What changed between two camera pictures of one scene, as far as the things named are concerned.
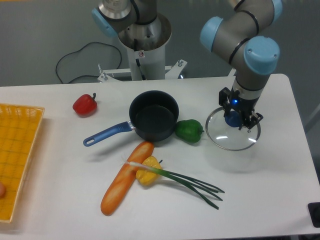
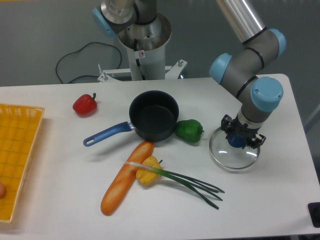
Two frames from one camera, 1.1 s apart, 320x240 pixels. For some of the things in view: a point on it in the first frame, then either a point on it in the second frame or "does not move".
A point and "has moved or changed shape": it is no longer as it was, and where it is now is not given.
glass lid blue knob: (229, 138) has moved or changed shape
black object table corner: (314, 209) does not move
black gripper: (229, 99) -> (246, 132)
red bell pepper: (85, 106) does not move
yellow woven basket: (18, 125) does not move
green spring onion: (194, 185) does not move
